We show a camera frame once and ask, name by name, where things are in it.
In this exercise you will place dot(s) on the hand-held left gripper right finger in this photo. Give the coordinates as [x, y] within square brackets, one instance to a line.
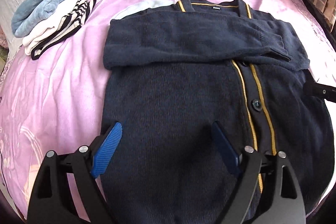
[225, 150]

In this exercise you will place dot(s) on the black white striped garment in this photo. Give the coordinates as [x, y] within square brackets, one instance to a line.
[81, 8]

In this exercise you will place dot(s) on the white folded garment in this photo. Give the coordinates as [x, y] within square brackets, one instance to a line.
[44, 32]

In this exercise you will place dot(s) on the navy knit cardigan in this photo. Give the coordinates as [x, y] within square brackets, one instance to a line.
[170, 98]

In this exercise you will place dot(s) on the blue fluffy folded garment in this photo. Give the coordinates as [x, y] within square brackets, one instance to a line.
[39, 8]

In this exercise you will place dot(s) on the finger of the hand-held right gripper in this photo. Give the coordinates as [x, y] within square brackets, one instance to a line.
[319, 91]

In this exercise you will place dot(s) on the pink purple floral quilt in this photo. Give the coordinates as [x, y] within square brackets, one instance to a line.
[65, 87]

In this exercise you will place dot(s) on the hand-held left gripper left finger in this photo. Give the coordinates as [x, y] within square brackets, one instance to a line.
[107, 150]

